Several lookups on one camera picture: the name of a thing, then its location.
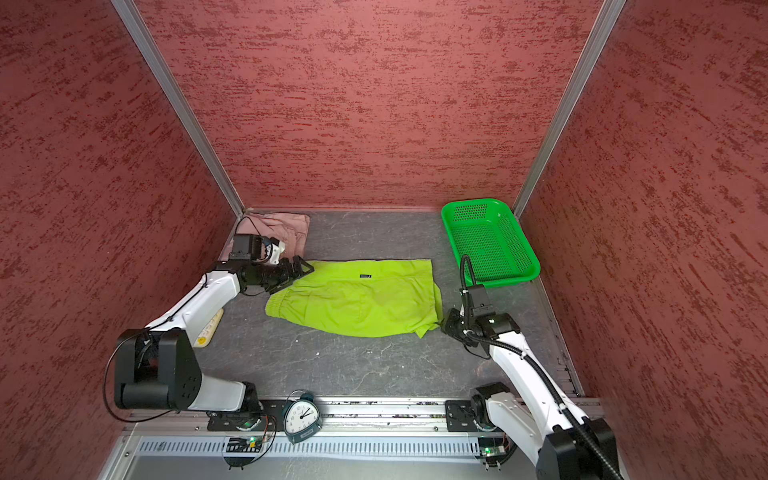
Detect pink shorts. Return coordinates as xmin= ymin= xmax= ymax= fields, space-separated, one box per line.
xmin=234 ymin=213 xmax=310 ymax=259

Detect lime green shorts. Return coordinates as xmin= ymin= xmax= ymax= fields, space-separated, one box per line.
xmin=265 ymin=259 xmax=443 ymax=338

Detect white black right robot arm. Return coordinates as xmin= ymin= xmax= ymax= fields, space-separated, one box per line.
xmin=441 ymin=309 xmax=623 ymax=479

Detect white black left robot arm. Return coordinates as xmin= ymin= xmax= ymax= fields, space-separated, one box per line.
xmin=104 ymin=256 xmax=314 ymax=416

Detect beige calculator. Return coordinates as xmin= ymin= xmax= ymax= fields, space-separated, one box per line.
xmin=193 ymin=308 xmax=224 ymax=349

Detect green plastic basket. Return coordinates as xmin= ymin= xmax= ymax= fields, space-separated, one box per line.
xmin=441 ymin=199 xmax=541 ymax=288

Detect right controller board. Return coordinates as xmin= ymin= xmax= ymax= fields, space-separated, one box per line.
xmin=478 ymin=436 xmax=513 ymax=469

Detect controller board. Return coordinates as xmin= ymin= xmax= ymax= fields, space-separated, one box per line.
xmin=478 ymin=436 xmax=513 ymax=469
xmin=223 ymin=437 xmax=263 ymax=469

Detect teal alarm clock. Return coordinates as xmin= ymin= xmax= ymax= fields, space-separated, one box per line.
xmin=282 ymin=390 xmax=323 ymax=444

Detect left controller board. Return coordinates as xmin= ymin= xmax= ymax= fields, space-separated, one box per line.
xmin=223 ymin=437 xmax=263 ymax=469

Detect black corrugated cable conduit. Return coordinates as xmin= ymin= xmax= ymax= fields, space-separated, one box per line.
xmin=458 ymin=254 xmax=625 ymax=480

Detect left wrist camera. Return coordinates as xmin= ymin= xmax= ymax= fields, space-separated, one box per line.
xmin=228 ymin=234 xmax=286 ymax=265

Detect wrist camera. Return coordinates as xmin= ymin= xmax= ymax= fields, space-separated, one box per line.
xmin=462 ymin=284 xmax=496 ymax=318
xmin=228 ymin=234 xmax=286 ymax=265

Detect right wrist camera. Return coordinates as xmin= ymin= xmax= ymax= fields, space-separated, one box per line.
xmin=462 ymin=284 xmax=496 ymax=318

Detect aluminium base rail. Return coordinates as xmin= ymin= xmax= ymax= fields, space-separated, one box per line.
xmin=134 ymin=396 xmax=477 ymax=436

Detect left aluminium corner post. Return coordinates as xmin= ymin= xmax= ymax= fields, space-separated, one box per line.
xmin=111 ymin=0 xmax=246 ymax=219

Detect aluminium corner post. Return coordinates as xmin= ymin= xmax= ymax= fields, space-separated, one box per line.
xmin=111 ymin=0 xmax=246 ymax=219
xmin=513 ymin=0 xmax=626 ymax=218

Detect right aluminium corner post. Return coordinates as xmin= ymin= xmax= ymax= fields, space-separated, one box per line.
xmin=513 ymin=0 xmax=626 ymax=218

